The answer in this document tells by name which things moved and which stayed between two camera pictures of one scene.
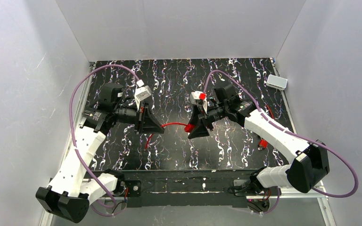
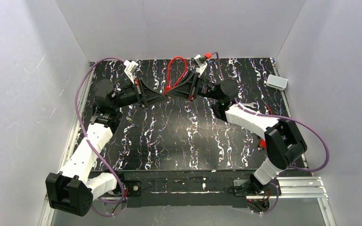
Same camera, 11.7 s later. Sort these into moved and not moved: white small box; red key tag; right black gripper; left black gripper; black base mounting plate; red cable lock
Moved: left black gripper; right black gripper; red cable lock
Not moved: black base mounting plate; white small box; red key tag
